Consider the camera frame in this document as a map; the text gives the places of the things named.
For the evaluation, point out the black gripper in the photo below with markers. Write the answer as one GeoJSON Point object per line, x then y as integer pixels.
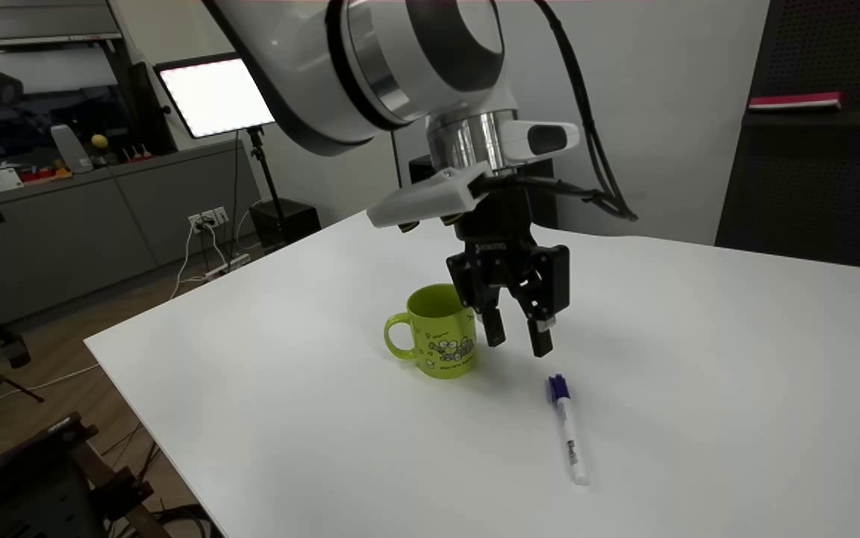
{"type": "Point", "coordinates": [499, 259]}

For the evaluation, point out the white marker with blue cap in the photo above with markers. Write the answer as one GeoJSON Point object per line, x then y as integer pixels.
{"type": "Point", "coordinates": [569, 429]}

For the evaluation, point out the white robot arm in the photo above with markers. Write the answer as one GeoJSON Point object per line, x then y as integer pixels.
{"type": "Point", "coordinates": [380, 61]}

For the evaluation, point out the lime green ceramic mug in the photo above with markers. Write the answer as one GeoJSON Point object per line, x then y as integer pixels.
{"type": "Point", "coordinates": [439, 353]}

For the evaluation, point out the large black box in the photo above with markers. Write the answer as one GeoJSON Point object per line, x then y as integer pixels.
{"type": "Point", "coordinates": [415, 169]}

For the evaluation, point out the small black box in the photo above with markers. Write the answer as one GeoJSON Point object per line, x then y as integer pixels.
{"type": "Point", "coordinates": [287, 218]}

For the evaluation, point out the black light stand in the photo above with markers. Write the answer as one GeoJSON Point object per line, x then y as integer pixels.
{"type": "Point", "coordinates": [268, 181]}

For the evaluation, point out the white power outlet strip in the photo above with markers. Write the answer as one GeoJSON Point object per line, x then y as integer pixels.
{"type": "Point", "coordinates": [208, 217]}

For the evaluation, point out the dark shelf unit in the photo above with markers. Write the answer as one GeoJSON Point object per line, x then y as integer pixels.
{"type": "Point", "coordinates": [819, 190]}

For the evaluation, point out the pink book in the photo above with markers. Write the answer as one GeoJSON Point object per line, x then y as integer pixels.
{"type": "Point", "coordinates": [796, 103]}

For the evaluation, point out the rectangular LED light panel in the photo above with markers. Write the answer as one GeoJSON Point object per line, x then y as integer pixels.
{"type": "Point", "coordinates": [212, 97]}

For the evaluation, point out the grey low cabinet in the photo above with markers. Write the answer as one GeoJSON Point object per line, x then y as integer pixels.
{"type": "Point", "coordinates": [74, 239]}

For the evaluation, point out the small yellow ball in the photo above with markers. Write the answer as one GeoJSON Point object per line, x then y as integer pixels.
{"type": "Point", "coordinates": [100, 141]}

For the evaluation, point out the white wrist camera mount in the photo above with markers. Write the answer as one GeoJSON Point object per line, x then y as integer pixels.
{"type": "Point", "coordinates": [426, 199]}

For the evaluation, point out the grey wall cabinet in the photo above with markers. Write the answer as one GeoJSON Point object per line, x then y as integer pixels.
{"type": "Point", "coordinates": [21, 18]}

